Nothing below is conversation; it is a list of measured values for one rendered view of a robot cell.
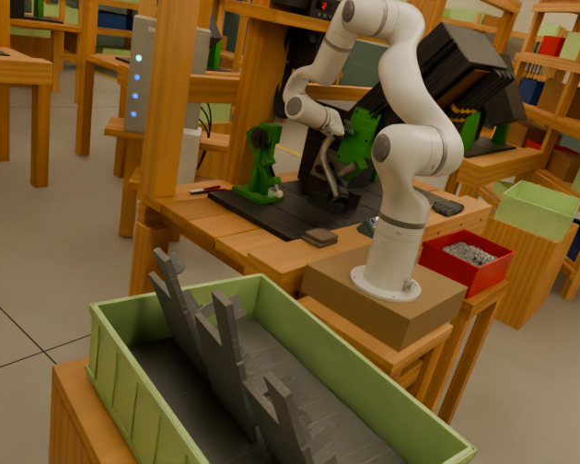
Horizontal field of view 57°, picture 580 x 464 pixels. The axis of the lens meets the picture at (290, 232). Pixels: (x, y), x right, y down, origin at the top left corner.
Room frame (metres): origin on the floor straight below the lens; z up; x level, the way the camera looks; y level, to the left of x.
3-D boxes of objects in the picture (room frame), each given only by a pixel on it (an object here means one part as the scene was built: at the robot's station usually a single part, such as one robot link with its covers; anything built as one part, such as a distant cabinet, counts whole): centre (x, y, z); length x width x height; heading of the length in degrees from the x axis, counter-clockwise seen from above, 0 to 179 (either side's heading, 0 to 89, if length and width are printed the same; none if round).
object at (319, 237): (1.56, -0.10, 0.91); 0.10 x 0.08 x 0.03; 143
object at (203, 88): (2.32, 0.11, 1.23); 1.30 x 0.05 x 0.09; 142
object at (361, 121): (1.99, -0.19, 1.17); 0.13 x 0.12 x 0.20; 142
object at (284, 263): (1.92, -0.41, 0.82); 1.50 x 0.14 x 0.15; 142
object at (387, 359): (1.27, -0.28, 0.83); 0.32 x 0.32 x 0.04; 52
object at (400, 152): (1.26, -0.24, 1.24); 0.19 x 0.12 x 0.24; 120
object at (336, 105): (2.26, -0.14, 1.07); 0.30 x 0.18 x 0.34; 142
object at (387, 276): (1.27, -0.27, 1.03); 0.19 x 0.19 x 0.18
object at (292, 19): (2.25, 0.02, 1.52); 0.90 x 0.25 x 0.04; 142
